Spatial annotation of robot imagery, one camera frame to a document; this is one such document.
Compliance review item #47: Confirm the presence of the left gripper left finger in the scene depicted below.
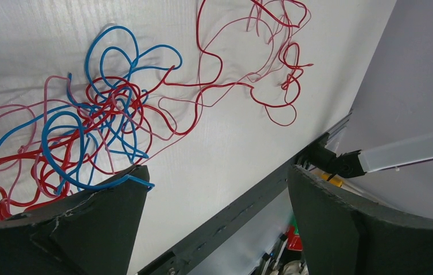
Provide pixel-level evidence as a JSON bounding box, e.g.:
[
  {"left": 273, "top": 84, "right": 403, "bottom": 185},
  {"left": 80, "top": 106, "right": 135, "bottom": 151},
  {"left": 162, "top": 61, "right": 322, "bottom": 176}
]
[{"left": 0, "top": 180, "right": 148, "bottom": 274}]

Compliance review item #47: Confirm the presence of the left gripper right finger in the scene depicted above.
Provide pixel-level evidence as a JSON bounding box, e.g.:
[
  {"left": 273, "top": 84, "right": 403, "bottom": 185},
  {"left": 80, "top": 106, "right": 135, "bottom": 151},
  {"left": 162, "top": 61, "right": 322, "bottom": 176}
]
[{"left": 287, "top": 166, "right": 433, "bottom": 274}]

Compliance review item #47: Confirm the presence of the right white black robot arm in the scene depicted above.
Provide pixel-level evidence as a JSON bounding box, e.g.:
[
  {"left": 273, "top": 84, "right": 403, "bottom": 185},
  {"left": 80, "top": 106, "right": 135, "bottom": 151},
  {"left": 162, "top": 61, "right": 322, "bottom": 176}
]
[{"left": 297, "top": 132, "right": 433, "bottom": 179}]

